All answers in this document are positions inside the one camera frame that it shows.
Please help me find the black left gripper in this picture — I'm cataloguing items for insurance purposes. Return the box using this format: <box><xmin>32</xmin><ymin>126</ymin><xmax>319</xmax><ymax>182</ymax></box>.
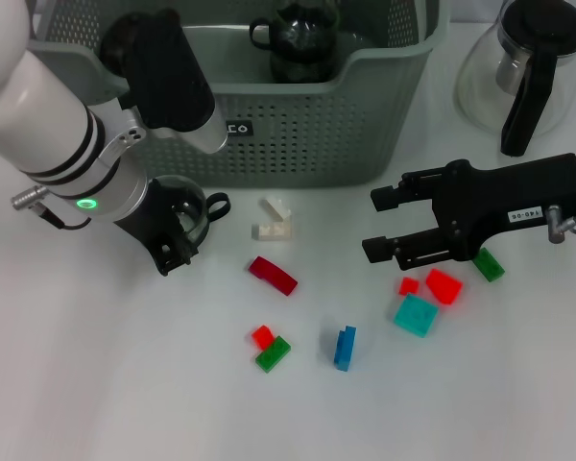
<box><xmin>113</xmin><ymin>183</ymin><xmax>201</xmax><ymax>278</ymax></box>

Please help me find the right arm cable with plug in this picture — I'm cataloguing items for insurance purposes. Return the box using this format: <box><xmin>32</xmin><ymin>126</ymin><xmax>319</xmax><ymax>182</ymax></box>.
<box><xmin>546</xmin><ymin>205</ymin><xmax>576</xmax><ymax>245</ymax></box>

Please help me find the dark red curved block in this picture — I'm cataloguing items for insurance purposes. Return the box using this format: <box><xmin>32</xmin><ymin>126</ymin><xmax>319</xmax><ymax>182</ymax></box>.
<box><xmin>248</xmin><ymin>255</ymin><xmax>299</xmax><ymax>298</ymax></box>

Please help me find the red slope toy block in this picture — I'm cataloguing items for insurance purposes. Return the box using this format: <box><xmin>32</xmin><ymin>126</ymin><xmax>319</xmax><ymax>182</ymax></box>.
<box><xmin>425</xmin><ymin>267</ymin><xmax>465</xmax><ymax>306</ymax></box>

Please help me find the glass carafe black handle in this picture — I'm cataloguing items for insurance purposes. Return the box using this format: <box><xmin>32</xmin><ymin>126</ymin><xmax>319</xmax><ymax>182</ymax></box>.
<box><xmin>454</xmin><ymin>0</ymin><xmax>576</xmax><ymax>158</ymax></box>

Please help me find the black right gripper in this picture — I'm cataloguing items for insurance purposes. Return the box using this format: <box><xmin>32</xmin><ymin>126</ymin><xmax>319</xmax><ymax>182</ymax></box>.
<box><xmin>362</xmin><ymin>152</ymin><xmax>576</xmax><ymax>272</ymax></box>

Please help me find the green rectangular toy block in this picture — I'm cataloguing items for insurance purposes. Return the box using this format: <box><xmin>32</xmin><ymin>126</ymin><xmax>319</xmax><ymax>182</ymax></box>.
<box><xmin>470</xmin><ymin>247</ymin><xmax>506</xmax><ymax>283</ymax></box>
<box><xmin>254</xmin><ymin>335</ymin><xmax>293</xmax><ymax>375</ymax></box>

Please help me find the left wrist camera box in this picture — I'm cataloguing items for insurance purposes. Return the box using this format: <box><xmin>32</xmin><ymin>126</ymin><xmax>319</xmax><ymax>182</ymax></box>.
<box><xmin>119</xmin><ymin>18</ymin><xmax>230</xmax><ymax>155</ymax></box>

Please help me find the teal square toy block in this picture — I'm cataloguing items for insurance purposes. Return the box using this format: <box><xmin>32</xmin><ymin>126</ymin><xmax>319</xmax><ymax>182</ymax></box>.
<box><xmin>393</xmin><ymin>293</ymin><xmax>440</xmax><ymax>340</ymax></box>

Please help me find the blue toy block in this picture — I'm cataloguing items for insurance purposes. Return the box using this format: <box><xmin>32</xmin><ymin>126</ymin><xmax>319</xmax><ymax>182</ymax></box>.
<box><xmin>332</xmin><ymin>325</ymin><xmax>358</xmax><ymax>373</ymax></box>

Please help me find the white toy block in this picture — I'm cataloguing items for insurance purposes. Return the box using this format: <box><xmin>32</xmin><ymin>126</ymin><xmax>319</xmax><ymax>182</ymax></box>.
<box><xmin>251</xmin><ymin>196</ymin><xmax>294</xmax><ymax>241</ymax></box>

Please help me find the grey-green perforated storage bin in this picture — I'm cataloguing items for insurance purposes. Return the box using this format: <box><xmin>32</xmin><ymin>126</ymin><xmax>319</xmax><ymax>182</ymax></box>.
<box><xmin>26</xmin><ymin>0</ymin><xmax>451</xmax><ymax>188</ymax></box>

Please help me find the left arm cable with plug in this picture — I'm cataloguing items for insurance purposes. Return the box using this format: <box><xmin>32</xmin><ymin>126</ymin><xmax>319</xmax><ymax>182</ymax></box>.
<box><xmin>10</xmin><ymin>184</ymin><xmax>92</xmax><ymax>231</ymax></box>

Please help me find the arm cable with plug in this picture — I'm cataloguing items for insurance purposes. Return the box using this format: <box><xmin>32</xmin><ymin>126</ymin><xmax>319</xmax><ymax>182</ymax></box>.
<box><xmin>546</xmin><ymin>205</ymin><xmax>576</xmax><ymax>245</ymax></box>
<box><xmin>10</xmin><ymin>184</ymin><xmax>92</xmax><ymax>231</ymax></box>

